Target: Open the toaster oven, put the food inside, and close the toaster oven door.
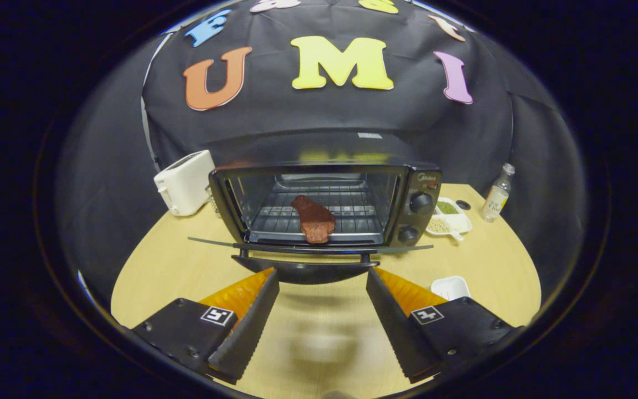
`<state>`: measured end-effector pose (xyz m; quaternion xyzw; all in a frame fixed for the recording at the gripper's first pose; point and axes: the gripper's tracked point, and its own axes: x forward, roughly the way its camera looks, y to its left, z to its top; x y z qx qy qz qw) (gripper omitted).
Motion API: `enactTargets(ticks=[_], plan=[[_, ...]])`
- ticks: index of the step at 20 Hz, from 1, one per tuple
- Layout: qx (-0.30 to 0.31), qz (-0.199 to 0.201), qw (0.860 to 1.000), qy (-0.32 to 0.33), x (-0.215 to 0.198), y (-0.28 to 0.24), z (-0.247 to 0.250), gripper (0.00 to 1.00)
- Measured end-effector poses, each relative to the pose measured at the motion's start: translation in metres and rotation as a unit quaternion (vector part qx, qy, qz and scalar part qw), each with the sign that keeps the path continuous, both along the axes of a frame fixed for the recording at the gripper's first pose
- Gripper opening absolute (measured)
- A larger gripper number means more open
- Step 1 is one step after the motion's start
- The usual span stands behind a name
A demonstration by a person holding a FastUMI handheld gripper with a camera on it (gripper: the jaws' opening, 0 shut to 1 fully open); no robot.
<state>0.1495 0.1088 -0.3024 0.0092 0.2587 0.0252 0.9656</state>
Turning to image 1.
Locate clear glass bottle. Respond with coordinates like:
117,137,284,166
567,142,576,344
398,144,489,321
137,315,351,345
482,163,516,222

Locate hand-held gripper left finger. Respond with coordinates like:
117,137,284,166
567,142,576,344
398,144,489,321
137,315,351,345
131,268,280,386

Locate white divided seasoning dish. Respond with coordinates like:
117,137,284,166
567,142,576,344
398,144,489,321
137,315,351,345
425,197,472,242

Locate white bread toaster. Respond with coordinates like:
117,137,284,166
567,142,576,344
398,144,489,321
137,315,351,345
153,150,215,217

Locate red-brown steak piece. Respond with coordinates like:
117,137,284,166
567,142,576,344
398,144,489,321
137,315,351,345
291,195,336,244

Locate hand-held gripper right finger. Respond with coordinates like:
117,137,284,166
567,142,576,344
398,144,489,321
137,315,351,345
366,267,519,385

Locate white ribbed plastic tray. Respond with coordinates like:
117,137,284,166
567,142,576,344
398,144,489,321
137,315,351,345
431,276,471,301

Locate black toaster oven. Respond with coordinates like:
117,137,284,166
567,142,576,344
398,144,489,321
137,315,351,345
188,162,443,285

